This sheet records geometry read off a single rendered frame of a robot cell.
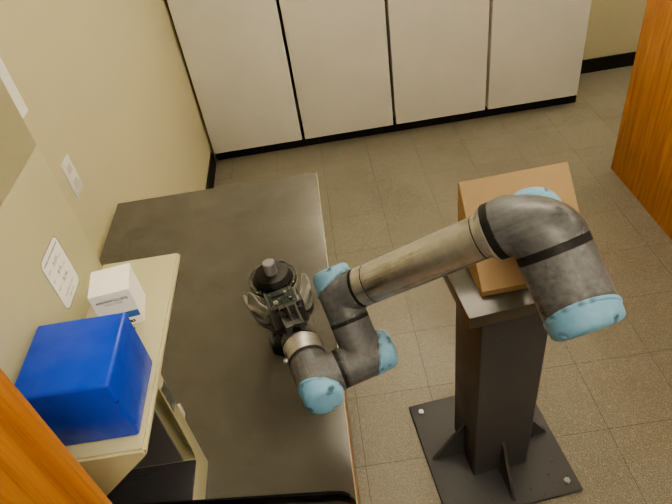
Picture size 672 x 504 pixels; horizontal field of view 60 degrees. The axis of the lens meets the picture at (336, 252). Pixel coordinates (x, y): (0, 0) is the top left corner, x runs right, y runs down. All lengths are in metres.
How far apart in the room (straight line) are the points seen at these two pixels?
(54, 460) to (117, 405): 0.10
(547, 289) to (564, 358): 1.73
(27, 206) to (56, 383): 0.22
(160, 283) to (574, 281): 0.59
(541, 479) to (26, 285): 1.91
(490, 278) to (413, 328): 1.22
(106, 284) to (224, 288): 0.90
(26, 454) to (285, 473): 0.80
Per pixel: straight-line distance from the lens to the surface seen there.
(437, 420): 2.38
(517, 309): 1.51
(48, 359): 0.67
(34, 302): 0.74
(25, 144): 0.79
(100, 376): 0.62
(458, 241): 0.95
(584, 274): 0.90
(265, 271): 1.27
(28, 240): 0.75
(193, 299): 1.65
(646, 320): 2.86
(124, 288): 0.75
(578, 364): 2.62
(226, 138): 3.97
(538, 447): 2.36
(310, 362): 1.08
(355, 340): 1.06
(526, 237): 0.90
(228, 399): 1.40
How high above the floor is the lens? 2.03
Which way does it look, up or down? 41 degrees down
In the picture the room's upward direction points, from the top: 10 degrees counter-clockwise
